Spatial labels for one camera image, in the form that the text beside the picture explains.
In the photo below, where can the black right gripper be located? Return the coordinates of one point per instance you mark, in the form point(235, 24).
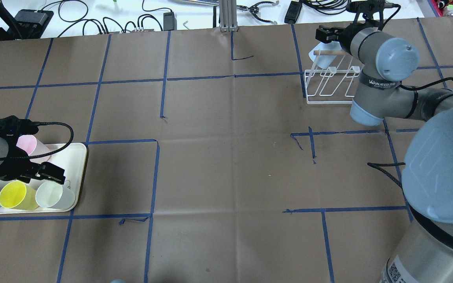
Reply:
point(345, 38)

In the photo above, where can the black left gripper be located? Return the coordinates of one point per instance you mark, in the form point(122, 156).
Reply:
point(11, 165)

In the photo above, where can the light blue plastic cup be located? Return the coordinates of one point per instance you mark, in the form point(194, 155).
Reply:
point(324, 61)

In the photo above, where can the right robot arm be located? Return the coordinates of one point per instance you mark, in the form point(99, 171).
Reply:
point(425, 253)

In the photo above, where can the pink plastic cup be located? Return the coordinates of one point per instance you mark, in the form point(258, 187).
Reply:
point(32, 146)

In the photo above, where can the yellow plastic cup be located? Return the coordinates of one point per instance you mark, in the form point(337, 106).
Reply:
point(18, 195)

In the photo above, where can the white plastic cup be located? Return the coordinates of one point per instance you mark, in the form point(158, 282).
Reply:
point(53, 195)

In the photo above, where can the black power adapter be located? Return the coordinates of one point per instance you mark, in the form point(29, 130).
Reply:
point(293, 12)

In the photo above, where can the reacher grabber tool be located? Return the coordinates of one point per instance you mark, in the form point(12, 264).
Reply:
point(253, 9)

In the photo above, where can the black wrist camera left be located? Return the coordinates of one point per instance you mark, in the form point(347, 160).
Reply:
point(14, 127)

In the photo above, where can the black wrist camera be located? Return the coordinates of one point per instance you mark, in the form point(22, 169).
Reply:
point(14, 127)
point(369, 8)

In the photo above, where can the white wire cup rack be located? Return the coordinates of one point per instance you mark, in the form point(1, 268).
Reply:
point(335, 84)

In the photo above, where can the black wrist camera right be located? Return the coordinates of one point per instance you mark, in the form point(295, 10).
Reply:
point(369, 8)

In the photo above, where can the aluminium frame post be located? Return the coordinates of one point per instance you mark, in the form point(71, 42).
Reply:
point(228, 15)

